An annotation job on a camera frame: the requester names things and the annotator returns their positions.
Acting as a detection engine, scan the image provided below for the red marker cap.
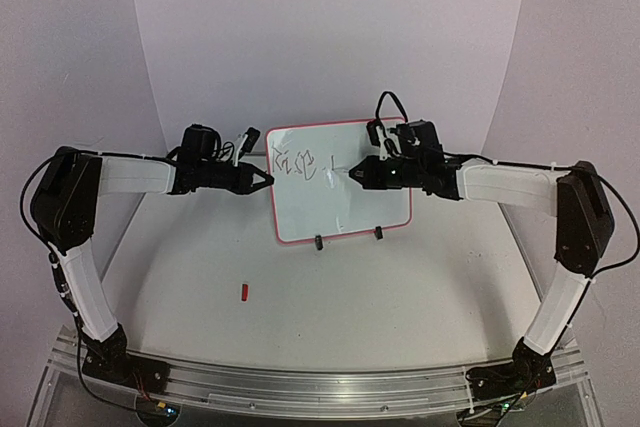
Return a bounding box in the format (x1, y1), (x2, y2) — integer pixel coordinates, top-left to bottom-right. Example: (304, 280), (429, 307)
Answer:
(241, 284), (249, 302)

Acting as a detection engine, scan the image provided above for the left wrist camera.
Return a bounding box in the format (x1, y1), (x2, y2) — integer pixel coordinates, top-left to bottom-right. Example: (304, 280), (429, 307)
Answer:
(232, 127), (260, 166)

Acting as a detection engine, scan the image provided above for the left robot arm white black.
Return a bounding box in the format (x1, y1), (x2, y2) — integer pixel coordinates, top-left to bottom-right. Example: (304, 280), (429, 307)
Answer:
(20, 124), (274, 382)

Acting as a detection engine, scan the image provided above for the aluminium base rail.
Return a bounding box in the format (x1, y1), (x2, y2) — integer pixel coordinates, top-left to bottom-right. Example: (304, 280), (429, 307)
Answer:
(47, 336), (596, 421)

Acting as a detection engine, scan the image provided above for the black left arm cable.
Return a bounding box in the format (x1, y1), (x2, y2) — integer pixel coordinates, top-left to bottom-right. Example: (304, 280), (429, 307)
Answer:
(17, 151), (146, 403)

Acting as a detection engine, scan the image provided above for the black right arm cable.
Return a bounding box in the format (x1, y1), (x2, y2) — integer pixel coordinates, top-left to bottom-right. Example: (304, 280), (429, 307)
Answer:
(374, 90), (640, 276)

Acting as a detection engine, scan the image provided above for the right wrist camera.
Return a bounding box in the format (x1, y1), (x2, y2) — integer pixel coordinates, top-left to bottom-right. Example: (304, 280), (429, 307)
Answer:
(366, 119), (394, 161)

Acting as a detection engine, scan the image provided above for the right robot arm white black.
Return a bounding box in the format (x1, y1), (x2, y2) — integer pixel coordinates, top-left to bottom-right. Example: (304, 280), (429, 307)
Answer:
(349, 119), (615, 395)

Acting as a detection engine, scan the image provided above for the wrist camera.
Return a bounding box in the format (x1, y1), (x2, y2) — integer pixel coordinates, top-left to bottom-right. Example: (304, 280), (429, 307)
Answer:
(366, 119), (394, 161)
(232, 127), (260, 166)

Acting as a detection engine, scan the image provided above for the pink framed whiteboard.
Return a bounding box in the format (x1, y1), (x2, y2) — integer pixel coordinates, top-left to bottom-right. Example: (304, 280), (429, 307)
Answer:
(266, 120), (412, 245)

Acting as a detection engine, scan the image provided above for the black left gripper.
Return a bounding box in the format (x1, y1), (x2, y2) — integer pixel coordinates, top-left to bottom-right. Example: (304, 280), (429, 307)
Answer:
(198, 159), (275, 194)

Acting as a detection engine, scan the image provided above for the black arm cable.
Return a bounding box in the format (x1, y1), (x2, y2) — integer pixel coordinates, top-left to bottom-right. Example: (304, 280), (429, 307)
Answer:
(374, 90), (640, 276)
(17, 151), (146, 403)

